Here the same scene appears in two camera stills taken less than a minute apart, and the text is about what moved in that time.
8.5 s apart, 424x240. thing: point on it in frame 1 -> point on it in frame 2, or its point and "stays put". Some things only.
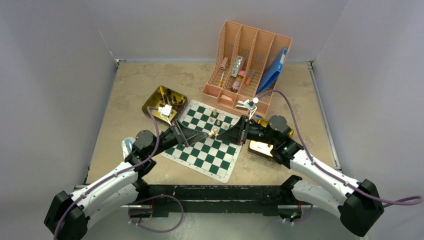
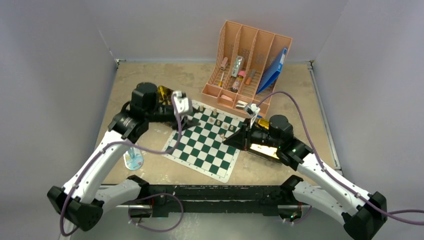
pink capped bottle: (237, 81) stays put
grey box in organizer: (237, 66) stays put
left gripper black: (187, 135) -> (186, 121)
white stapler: (240, 105) stays put
